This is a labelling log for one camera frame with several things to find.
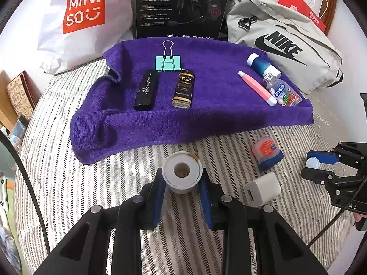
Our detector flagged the white charger plug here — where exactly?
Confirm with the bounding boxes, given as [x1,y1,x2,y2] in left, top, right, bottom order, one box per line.
[244,173,281,207]

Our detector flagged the white tape roll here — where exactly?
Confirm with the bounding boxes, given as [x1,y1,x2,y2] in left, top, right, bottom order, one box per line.
[162,152,203,196]

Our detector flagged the black headset box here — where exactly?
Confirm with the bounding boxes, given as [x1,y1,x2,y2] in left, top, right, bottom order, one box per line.
[130,0,233,40]

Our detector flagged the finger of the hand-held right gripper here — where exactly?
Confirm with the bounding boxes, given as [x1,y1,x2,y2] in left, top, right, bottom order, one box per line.
[300,166,338,184]
[306,150,341,167]

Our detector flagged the patterned book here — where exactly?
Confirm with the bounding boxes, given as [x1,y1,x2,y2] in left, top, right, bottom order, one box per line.
[6,71,43,132]

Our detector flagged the black cable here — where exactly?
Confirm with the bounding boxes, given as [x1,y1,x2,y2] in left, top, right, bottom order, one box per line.
[0,133,56,254]
[308,187,362,247]

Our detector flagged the grey sling bag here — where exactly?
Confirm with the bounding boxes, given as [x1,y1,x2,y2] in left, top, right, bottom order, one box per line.
[226,0,344,94]

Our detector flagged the black rectangular case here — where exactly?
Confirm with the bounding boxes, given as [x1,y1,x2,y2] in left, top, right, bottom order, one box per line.
[133,69,159,112]

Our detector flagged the orange and blue balm jar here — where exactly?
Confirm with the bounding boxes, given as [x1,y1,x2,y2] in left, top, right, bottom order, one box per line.
[252,138,284,172]

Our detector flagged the green binder clip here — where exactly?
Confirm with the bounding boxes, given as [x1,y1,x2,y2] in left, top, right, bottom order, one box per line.
[155,41,182,72]

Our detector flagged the small brown glass bottle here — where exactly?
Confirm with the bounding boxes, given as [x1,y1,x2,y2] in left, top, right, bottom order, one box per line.
[171,69,196,109]

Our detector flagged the pink and white tube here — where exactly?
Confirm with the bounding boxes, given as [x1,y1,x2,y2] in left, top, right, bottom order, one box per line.
[238,70,277,106]

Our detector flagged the brown wooden post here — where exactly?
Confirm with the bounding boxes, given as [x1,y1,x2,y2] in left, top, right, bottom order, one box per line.
[323,0,339,36]

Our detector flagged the white and blue bottle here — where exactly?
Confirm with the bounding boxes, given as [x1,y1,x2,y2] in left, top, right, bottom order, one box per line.
[247,53,281,78]

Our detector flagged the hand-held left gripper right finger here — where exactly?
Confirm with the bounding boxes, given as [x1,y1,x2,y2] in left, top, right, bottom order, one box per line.
[200,175,327,275]

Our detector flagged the purple towel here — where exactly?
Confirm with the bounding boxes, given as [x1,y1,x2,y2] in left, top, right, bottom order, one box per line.
[70,37,314,165]

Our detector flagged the light wooden furniture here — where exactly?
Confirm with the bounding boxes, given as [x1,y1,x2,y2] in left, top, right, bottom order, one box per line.
[0,70,18,132]

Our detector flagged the red paper bag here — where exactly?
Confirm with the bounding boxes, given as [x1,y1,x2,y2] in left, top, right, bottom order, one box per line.
[278,0,333,34]

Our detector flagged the white plastic shopping bag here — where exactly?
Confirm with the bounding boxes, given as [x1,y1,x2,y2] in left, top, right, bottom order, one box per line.
[37,0,135,75]

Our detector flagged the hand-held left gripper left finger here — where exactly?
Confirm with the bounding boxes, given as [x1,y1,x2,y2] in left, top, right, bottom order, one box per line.
[34,175,167,275]

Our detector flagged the clear bottle watermelon print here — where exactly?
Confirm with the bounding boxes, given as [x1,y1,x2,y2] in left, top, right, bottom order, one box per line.
[263,73,303,108]

